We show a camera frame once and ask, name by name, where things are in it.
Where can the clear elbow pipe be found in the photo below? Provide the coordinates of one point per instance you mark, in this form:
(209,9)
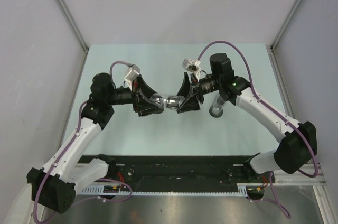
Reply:
(159,99)
(173,102)

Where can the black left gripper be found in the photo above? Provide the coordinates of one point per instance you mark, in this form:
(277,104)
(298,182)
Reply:
(141,104)

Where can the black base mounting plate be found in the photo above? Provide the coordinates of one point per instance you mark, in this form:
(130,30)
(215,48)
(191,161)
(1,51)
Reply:
(166,172)

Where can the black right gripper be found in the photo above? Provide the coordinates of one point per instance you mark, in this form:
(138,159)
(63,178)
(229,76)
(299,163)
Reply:
(192,103)

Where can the aluminium frame post right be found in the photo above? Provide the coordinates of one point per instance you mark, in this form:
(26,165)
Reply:
(286,23)

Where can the aluminium frame post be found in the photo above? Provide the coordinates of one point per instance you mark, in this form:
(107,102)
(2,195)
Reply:
(64,9)
(286,23)

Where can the white slotted cable duct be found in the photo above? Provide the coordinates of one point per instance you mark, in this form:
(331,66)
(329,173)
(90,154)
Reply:
(240,190)

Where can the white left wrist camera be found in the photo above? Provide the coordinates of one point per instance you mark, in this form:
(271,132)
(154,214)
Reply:
(131,74)

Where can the aluminium frame rail right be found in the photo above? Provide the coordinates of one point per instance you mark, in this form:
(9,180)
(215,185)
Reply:
(314,177)

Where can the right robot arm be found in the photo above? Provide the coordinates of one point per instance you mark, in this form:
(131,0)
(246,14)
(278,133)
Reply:
(297,141)

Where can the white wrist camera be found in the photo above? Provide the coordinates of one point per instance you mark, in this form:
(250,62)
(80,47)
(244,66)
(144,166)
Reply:
(131,74)
(191,65)

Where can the aluminium frame post left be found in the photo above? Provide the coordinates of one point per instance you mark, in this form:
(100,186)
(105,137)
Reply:
(64,9)

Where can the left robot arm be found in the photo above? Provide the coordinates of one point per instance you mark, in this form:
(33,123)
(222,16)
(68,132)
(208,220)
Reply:
(56,184)

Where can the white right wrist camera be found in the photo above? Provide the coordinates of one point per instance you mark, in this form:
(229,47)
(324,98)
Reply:
(191,65)

